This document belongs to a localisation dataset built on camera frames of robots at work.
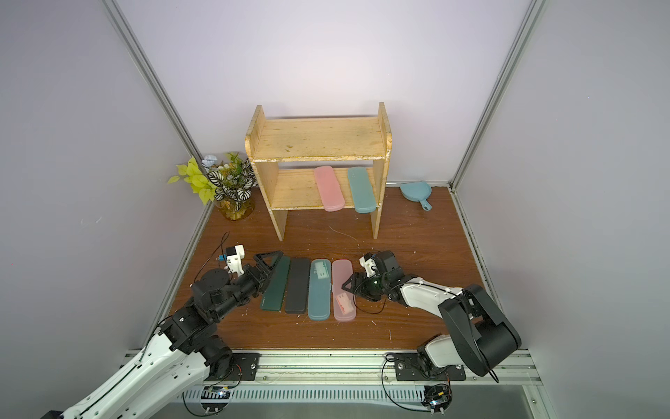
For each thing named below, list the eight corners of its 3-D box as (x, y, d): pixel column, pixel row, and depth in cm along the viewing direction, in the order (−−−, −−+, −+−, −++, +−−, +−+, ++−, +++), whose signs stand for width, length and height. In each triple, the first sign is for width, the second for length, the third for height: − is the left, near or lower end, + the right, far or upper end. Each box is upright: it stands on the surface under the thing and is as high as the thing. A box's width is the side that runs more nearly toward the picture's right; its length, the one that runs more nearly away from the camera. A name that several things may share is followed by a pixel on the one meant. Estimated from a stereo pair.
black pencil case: (284, 312, 85) (283, 310, 83) (292, 260, 97) (291, 257, 96) (306, 312, 85) (305, 310, 83) (311, 260, 97) (310, 257, 96)
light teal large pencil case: (305, 320, 84) (304, 318, 82) (310, 262, 97) (310, 259, 96) (330, 320, 84) (330, 318, 82) (332, 262, 97) (331, 259, 96)
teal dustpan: (405, 210, 113) (406, 207, 112) (400, 185, 124) (401, 182, 122) (435, 210, 113) (437, 207, 112) (428, 185, 124) (429, 181, 122)
